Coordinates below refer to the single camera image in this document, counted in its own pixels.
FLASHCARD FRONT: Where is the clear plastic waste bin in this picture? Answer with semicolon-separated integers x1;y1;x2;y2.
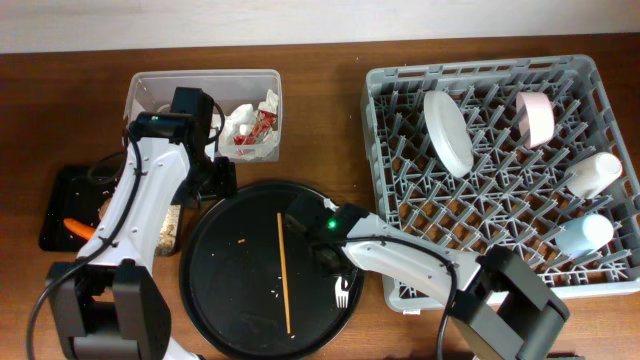
124;69;283;162

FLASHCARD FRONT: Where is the round black serving tray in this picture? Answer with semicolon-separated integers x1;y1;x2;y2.
180;181;364;359

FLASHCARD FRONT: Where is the wooden chopstick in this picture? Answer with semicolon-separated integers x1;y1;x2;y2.
276;213;292;335

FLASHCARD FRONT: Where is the red snack wrapper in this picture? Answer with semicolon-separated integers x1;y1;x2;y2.
234;110;277;145

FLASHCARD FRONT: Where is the pink bowl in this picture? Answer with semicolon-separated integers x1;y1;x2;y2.
516;92;555;149

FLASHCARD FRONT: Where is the white cup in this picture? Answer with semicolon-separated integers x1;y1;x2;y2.
567;152;623;199

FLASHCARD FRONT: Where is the pile of rice and shells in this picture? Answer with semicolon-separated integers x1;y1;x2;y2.
97;197;182;257

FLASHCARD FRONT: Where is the grey round plate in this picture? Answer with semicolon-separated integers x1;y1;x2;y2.
423;90;474;178

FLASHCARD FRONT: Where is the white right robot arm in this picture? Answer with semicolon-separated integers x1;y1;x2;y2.
306;204;570;359

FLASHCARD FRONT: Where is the grey plastic dishwasher rack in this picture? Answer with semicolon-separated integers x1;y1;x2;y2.
361;55;639;299

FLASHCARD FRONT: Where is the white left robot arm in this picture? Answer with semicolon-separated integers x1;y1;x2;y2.
38;137;236;359

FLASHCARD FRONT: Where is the black rectangular tray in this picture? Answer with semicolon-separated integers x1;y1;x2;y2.
38;165;182;257

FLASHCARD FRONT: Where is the white tissue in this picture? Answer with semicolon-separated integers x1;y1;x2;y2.
205;89;280;162

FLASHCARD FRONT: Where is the orange carrot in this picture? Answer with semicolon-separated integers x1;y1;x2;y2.
63;218;96;240

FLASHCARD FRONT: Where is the light blue cup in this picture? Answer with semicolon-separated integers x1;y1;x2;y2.
555;214;614;258

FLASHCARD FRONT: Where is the white plastic fork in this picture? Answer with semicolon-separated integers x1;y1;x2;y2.
334;277;349;309

